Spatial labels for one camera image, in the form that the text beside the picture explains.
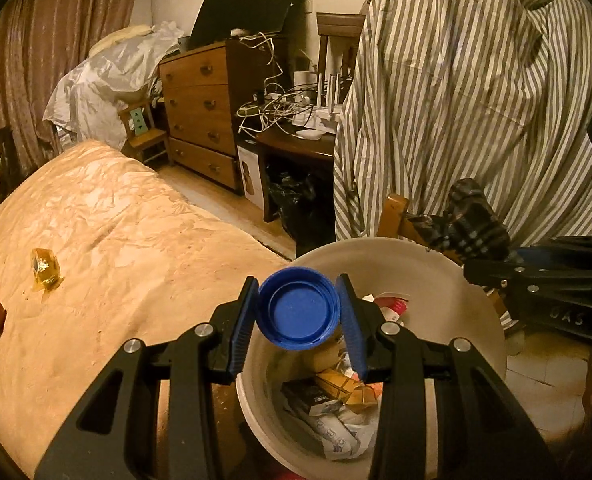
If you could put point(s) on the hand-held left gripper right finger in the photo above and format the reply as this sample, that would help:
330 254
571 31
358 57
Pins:
356 340

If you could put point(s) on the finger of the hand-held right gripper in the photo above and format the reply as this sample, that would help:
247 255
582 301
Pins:
526 280
571 252

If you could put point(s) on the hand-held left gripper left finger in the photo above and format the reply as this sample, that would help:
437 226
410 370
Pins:
241 340

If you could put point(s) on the orange white packet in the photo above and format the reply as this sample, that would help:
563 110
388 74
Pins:
338 385

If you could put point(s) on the blue bottle cap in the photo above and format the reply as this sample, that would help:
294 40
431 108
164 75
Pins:
298 310

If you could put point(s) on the white plastic bucket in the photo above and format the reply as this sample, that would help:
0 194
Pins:
426 280

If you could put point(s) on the white printed paper package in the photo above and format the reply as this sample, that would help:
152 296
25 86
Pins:
338 440

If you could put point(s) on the black garbage bag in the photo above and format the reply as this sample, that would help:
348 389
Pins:
301 205

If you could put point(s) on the white cardboard box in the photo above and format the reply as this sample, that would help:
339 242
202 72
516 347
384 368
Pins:
251 175

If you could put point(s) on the dark side table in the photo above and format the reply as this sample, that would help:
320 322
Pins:
296 147

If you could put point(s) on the striped cloth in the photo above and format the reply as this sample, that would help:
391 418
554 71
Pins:
451 85

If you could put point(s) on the yellow plastic wrapper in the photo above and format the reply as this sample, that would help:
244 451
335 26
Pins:
45 270

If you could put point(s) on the small wooden chair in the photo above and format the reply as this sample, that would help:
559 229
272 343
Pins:
146 135

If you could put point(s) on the white router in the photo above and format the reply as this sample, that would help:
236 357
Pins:
323 115

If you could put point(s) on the wooden dresser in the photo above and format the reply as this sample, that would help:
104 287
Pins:
196 110

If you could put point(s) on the dark wooden chair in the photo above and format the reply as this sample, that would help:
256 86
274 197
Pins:
6 160

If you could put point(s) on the wooden chair back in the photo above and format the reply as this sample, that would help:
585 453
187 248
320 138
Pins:
341 25

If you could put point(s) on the cream pillow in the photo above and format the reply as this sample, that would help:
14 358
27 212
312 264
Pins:
123 37

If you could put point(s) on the black television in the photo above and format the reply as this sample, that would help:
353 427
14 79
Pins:
251 5

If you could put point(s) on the brown curtain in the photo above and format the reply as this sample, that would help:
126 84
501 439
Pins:
41 60

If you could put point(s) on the wooden chair frame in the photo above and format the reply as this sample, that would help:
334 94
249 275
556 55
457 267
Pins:
391 215

